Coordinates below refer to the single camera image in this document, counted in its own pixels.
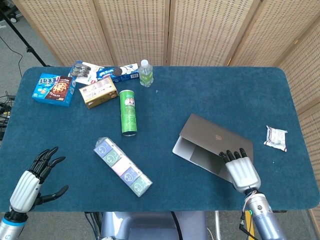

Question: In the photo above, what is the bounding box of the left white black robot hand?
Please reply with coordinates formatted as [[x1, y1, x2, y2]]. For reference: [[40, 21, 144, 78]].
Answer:
[[9, 146, 70, 214]]

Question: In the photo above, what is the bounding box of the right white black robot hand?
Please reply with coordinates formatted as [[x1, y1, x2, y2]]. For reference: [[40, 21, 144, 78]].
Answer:
[[219, 147, 261, 194]]

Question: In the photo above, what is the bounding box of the silver laptop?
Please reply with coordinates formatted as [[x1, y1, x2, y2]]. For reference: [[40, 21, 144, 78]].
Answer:
[[172, 113, 255, 183]]

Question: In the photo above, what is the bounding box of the small white snack packet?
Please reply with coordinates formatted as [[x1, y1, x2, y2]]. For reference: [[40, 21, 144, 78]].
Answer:
[[263, 125, 288, 152]]

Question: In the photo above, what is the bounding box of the long pocket tissue multipack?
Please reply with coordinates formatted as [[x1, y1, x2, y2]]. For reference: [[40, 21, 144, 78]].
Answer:
[[93, 136, 154, 198]]

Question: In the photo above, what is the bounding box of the blue chocolate cookie box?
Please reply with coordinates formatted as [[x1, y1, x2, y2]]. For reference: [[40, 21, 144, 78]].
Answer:
[[31, 72, 77, 108]]

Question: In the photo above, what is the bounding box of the silver-blue robot torso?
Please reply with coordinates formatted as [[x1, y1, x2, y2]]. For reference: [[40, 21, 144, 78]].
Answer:
[[99, 211, 208, 240]]

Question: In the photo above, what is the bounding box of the blue table cloth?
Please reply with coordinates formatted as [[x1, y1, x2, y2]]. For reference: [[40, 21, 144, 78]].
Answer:
[[0, 66, 316, 213]]

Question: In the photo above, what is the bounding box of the yellow snack box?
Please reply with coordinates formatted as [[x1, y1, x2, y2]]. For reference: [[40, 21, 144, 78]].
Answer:
[[78, 76, 119, 110]]

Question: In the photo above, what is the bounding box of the green chips can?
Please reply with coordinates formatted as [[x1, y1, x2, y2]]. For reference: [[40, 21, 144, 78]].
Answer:
[[118, 89, 138, 137]]

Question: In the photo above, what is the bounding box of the white Oreo snack bag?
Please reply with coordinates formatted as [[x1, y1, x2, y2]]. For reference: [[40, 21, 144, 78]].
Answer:
[[67, 60, 105, 85]]

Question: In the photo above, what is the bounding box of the clear bottle green label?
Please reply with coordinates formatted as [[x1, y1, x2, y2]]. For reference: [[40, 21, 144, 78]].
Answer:
[[138, 59, 154, 88]]

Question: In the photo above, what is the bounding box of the black tripod stand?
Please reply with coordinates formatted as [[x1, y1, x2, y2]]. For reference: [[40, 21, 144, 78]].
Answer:
[[0, 7, 51, 68]]

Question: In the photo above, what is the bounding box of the blue Oreo cookie box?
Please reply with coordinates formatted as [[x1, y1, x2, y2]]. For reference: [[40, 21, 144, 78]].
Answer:
[[96, 62, 140, 83]]

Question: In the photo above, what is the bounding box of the wicker folding screen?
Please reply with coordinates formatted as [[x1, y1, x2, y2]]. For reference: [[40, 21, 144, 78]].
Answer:
[[11, 0, 320, 226]]

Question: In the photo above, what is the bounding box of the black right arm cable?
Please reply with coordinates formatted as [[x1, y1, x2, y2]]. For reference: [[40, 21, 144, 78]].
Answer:
[[238, 211, 256, 240]]

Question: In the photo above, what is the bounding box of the floor cable bundle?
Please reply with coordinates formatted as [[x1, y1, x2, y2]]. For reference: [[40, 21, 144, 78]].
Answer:
[[0, 91, 16, 141]]

